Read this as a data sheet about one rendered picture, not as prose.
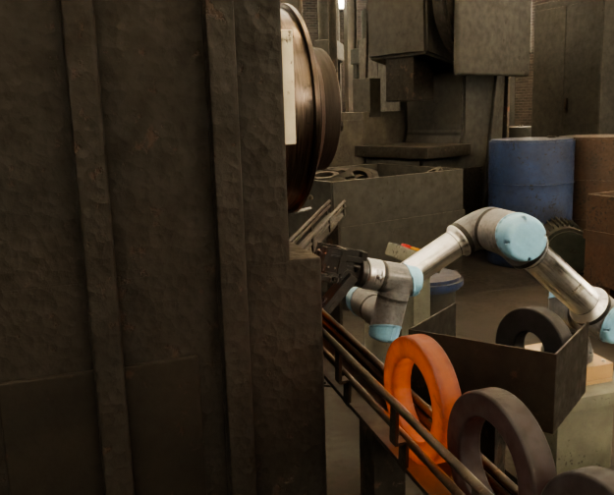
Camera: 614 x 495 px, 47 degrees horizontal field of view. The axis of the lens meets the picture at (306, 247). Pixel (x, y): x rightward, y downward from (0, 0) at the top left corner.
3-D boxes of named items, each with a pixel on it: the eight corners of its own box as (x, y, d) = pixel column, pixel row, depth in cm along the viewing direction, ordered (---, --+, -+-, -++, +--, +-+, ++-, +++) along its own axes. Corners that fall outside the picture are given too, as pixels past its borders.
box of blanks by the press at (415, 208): (334, 315, 387) (331, 176, 373) (257, 287, 455) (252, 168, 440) (464, 285, 444) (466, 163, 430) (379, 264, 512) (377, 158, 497)
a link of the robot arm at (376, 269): (367, 286, 172) (382, 294, 164) (351, 284, 170) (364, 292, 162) (374, 256, 171) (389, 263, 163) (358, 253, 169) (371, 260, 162)
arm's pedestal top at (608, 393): (574, 362, 234) (575, 351, 233) (646, 398, 204) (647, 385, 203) (490, 376, 224) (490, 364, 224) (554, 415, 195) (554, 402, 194)
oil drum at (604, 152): (589, 266, 485) (595, 137, 468) (534, 251, 540) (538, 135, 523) (656, 258, 504) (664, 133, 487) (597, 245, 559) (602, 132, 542)
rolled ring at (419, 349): (476, 387, 89) (454, 391, 88) (451, 490, 98) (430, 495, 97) (412, 308, 104) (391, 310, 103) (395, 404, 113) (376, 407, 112)
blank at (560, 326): (578, 383, 120) (589, 379, 122) (546, 297, 124) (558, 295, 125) (511, 398, 132) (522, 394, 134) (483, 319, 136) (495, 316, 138)
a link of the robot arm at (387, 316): (382, 332, 180) (392, 291, 179) (404, 346, 170) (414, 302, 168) (356, 328, 177) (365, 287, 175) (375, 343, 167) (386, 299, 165)
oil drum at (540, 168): (518, 273, 472) (522, 139, 455) (470, 257, 527) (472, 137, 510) (589, 264, 491) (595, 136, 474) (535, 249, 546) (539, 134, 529)
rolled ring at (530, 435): (474, 359, 90) (451, 363, 89) (571, 439, 73) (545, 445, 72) (461, 480, 96) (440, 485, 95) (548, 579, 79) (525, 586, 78)
